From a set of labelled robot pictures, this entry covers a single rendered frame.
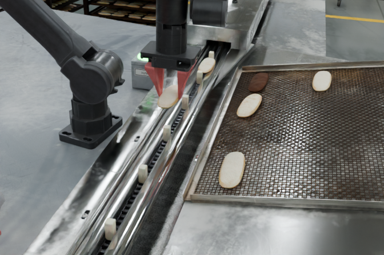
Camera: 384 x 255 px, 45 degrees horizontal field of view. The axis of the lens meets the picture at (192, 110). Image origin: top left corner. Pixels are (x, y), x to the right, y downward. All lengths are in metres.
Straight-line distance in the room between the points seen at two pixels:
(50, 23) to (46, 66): 0.45
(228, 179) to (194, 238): 0.12
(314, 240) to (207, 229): 0.14
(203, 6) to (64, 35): 0.27
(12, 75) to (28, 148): 0.38
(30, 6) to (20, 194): 0.33
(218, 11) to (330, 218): 0.38
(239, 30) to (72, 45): 0.56
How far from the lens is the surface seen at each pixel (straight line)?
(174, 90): 0.91
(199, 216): 0.66
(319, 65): 1.09
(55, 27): 0.89
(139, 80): 1.15
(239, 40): 1.31
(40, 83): 1.23
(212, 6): 0.80
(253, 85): 1.00
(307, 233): 0.62
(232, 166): 0.73
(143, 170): 0.78
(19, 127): 1.04
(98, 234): 0.70
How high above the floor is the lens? 1.33
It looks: 28 degrees down
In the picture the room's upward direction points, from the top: 2 degrees clockwise
